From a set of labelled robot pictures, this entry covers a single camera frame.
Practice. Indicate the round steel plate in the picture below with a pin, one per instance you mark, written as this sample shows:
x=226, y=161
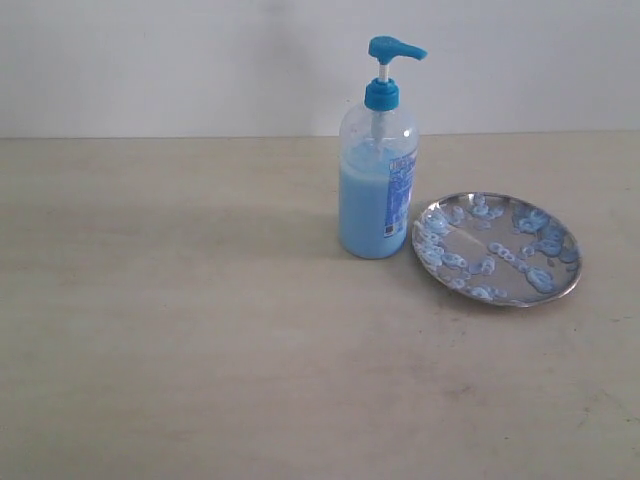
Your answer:
x=497, y=249

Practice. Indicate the blue pump soap bottle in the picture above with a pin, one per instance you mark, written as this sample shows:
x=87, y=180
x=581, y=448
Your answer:
x=379, y=143

